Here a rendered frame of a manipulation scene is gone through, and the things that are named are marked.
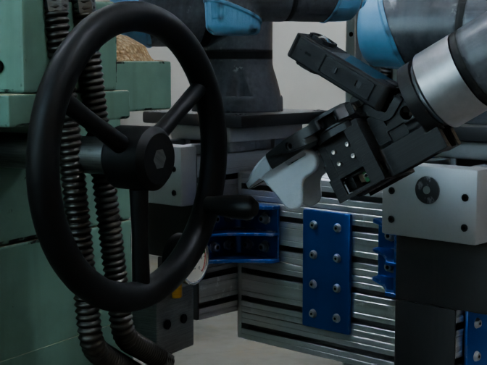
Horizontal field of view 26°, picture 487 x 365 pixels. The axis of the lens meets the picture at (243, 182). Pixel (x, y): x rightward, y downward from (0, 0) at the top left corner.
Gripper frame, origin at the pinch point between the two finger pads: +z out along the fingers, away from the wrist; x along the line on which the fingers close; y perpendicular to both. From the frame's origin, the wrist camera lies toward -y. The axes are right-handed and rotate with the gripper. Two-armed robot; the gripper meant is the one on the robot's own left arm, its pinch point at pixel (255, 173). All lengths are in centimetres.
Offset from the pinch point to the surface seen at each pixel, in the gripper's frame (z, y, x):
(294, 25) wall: 126, -105, 307
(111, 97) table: 8.5, -13.6, -4.8
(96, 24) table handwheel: -2.7, -14.9, -18.2
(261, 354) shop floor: 131, 14, 185
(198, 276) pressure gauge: 22.6, 4.2, 16.0
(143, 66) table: 15.2, -21.0, 13.5
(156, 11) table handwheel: -3.6, -16.0, -9.9
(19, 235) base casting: 24.0, -5.8, -8.6
